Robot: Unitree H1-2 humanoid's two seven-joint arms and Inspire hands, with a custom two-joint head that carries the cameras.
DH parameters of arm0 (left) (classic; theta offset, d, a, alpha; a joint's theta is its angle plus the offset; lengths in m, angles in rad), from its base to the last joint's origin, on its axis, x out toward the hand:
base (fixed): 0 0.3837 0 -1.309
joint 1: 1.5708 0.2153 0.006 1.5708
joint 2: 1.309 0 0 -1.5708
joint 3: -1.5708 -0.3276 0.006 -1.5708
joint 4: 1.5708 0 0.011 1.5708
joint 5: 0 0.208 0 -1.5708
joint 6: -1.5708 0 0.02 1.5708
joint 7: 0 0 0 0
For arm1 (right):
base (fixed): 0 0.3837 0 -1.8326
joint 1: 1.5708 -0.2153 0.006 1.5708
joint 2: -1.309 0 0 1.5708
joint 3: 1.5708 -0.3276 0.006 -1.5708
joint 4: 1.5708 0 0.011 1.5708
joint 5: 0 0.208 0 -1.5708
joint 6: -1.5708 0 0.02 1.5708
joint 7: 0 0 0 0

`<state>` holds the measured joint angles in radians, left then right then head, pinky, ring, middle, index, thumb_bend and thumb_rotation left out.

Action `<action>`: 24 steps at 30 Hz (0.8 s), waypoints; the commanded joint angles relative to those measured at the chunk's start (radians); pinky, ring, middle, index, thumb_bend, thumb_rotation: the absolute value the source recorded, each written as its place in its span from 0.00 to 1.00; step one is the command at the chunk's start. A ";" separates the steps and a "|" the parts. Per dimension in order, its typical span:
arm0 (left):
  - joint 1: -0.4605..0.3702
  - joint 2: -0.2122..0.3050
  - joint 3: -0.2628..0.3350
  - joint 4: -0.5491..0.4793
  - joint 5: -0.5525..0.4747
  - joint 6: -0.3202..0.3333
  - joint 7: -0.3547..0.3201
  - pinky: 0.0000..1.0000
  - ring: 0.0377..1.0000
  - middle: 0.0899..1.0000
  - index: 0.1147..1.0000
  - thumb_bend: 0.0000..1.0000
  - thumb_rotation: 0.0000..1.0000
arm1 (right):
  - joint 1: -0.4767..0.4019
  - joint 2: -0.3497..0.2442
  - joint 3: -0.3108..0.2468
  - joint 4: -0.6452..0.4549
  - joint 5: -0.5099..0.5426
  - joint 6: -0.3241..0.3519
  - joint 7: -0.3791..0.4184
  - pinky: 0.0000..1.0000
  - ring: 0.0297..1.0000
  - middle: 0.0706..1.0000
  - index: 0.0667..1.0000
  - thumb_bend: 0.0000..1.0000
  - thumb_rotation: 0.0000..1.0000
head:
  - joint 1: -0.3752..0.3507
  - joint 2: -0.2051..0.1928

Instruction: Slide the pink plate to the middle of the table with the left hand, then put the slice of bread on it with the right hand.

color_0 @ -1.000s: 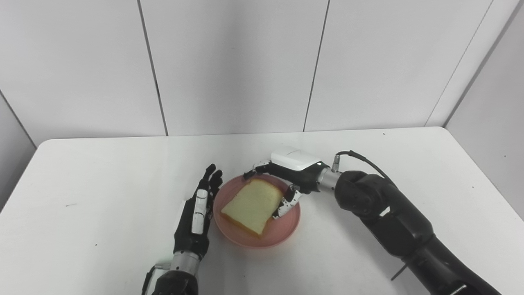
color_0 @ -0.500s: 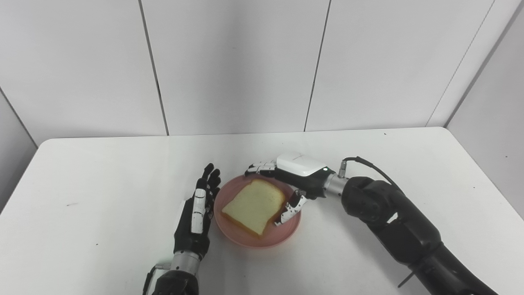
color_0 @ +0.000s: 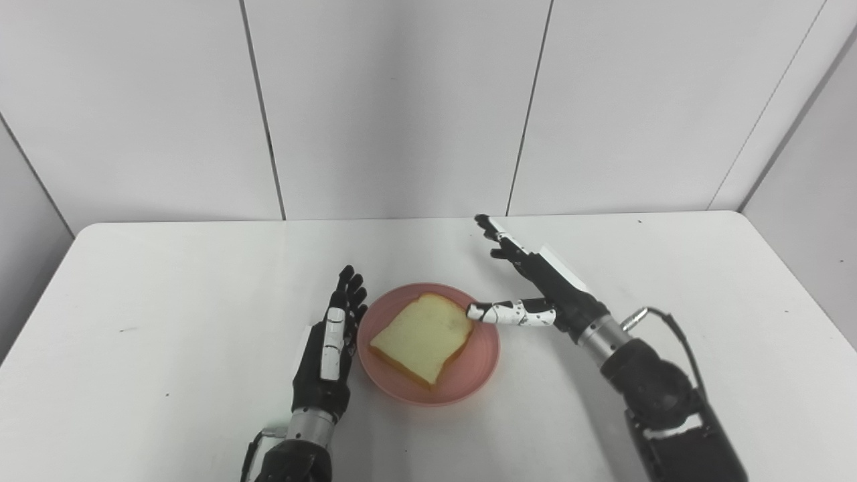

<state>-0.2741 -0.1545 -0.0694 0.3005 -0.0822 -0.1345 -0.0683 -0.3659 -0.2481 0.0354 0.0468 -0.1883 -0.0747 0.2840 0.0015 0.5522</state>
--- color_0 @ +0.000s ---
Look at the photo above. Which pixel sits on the slice of white bread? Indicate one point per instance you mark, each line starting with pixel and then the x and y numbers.
pixel 423 338

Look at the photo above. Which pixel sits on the pink round plate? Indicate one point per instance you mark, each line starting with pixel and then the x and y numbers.
pixel 469 375

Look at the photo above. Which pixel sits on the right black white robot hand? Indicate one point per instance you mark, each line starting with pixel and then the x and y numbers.
pixel 549 288

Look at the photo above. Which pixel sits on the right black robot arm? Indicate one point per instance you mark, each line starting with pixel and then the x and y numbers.
pixel 663 402

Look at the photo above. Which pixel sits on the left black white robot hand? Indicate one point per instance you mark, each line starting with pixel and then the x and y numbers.
pixel 328 355

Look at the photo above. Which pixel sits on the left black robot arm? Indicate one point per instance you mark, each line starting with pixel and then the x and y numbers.
pixel 294 448

